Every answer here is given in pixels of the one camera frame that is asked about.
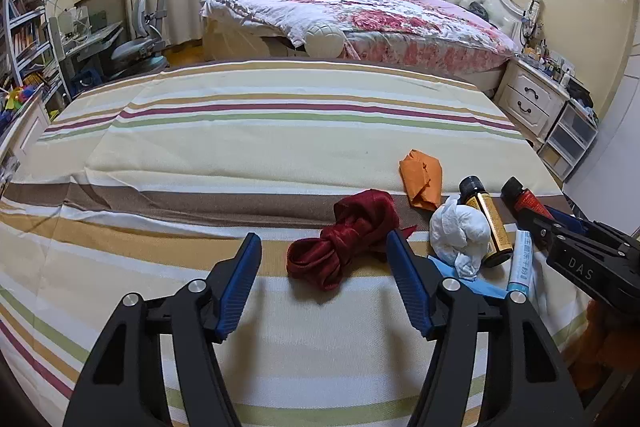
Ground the striped bed sheet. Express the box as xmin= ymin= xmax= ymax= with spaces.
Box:
xmin=1 ymin=61 xmax=567 ymax=426

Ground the white teal tube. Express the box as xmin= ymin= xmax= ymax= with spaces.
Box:
xmin=506 ymin=230 xmax=534 ymax=298

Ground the dark red velvet ribbon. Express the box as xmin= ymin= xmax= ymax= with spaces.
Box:
xmin=286 ymin=188 xmax=418 ymax=291

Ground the floral pink quilt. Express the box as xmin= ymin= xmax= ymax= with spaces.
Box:
xmin=200 ymin=0 xmax=516 ymax=76

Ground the grey desk chair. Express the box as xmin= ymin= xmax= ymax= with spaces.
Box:
xmin=111 ymin=0 xmax=169 ymax=80

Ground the blue face mask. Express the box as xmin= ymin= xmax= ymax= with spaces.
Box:
xmin=427 ymin=256 xmax=506 ymax=299

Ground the white sliding wardrobe door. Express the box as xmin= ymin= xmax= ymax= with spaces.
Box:
xmin=564 ymin=49 xmax=639 ymax=235

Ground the black gold-label bottle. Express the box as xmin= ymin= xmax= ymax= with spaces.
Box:
xmin=459 ymin=176 xmax=513 ymax=268

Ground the white nightstand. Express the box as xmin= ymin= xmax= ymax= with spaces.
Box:
xmin=494 ymin=58 xmax=570 ymax=147

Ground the grey study desk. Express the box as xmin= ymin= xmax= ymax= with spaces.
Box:
xmin=44 ymin=0 xmax=124 ymax=84

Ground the orange paper bag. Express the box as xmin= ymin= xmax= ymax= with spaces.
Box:
xmin=399 ymin=150 xmax=442 ymax=211

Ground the white bookshelf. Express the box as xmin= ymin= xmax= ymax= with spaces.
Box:
xmin=1 ymin=0 xmax=70 ymax=109

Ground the plastic drawer unit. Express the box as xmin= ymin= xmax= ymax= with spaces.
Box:
xmin=538 ymin=98 xmax=598 ymax=183

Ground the red black-capped bottle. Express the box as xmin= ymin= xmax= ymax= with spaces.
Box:
xmin=501 ymin=176 xmax=553 ymax=219

